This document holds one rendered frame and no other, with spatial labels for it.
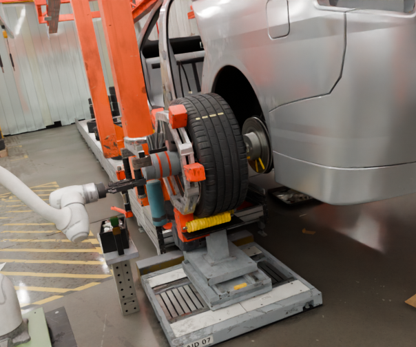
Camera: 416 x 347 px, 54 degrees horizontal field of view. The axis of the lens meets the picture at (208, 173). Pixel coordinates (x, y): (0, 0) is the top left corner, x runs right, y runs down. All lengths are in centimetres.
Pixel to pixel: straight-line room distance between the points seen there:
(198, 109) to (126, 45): 71
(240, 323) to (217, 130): 96
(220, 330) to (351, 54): 140
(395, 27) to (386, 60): 10
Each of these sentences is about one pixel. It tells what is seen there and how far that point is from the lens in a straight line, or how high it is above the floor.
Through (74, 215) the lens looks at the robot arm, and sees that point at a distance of 186.
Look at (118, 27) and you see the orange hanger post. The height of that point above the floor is 161.
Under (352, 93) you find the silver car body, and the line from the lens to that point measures 147.
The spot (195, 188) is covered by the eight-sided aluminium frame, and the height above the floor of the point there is 76.
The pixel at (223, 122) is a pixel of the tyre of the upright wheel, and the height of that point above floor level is 105.
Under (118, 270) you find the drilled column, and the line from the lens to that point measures 245.
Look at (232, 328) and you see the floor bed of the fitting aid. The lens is 218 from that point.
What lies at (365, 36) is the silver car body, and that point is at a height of 134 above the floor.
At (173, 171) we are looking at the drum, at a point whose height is 81.
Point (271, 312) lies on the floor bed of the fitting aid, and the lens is 224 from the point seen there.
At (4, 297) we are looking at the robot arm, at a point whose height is 58.
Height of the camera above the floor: 133
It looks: 15 degrees down
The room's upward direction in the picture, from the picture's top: 8 degrees counter-clockwise
